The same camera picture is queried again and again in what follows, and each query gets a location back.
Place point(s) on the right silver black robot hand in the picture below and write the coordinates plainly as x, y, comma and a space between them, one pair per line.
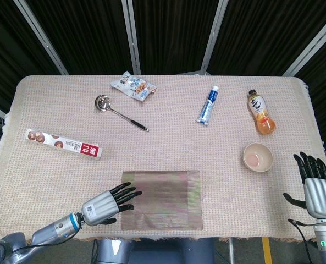
320, 196

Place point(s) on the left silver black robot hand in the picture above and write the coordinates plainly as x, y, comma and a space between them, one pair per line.
99, 207

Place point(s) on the brown woven placemat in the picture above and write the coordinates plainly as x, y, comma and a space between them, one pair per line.
165, 200

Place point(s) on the white red baking paper box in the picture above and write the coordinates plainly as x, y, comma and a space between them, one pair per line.
63, 144

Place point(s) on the light brown bowl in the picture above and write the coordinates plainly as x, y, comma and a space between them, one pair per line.
257, 158

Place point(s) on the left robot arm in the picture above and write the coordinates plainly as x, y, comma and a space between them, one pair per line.
55, 231

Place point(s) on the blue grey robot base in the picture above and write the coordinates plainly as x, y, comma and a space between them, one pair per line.
165, 253

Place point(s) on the beige woven tablecloth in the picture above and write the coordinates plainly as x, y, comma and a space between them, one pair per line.
55, 187

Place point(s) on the orange drink bottle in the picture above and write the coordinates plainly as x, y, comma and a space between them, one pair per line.
263, 115

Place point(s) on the white snack bag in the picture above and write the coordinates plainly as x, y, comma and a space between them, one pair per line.
133, 86

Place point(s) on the blue white toothpaste tube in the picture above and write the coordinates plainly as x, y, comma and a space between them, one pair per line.
208, 105

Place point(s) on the dark pleated curtain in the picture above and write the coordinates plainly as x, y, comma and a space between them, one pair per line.
173, 33

